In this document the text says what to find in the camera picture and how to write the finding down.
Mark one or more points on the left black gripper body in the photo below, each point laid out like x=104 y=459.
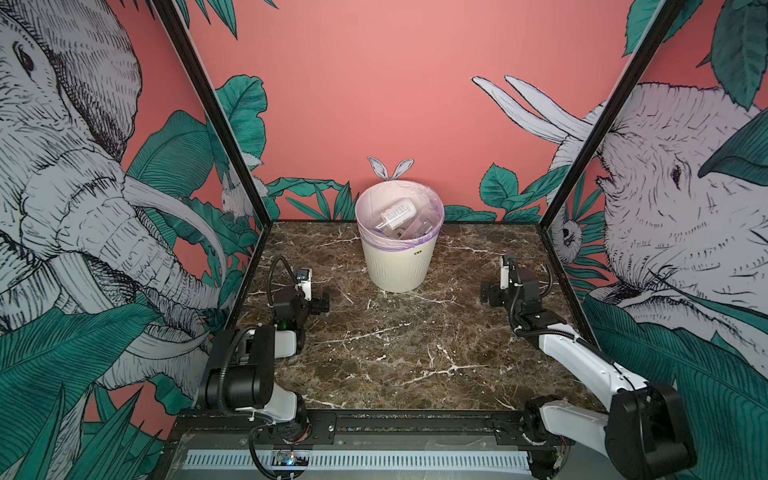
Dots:
x=307 y=307

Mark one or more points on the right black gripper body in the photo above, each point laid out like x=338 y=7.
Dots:
x=499 y=296

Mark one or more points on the clear bottle green cap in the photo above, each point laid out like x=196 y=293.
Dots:
x=419 y=227

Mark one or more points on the white bottle yellow triangle label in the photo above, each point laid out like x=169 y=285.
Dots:
x=396 y=215

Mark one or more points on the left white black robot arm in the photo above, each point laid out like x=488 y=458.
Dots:
x=239 y=377

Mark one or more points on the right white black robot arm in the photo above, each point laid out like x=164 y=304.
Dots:
x=644 y=430

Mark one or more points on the cream ribbed waste bin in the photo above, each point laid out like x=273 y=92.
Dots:
x=399 y=271

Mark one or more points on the pink plastic bin liner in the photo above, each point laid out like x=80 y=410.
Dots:
x=374 y=201

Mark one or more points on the white vented strip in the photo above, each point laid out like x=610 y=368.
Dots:
x=328 y=460

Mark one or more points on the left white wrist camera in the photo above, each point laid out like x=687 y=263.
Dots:
x=304 y=282

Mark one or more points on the black front rail frame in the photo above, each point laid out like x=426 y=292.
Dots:
x=552 y=457

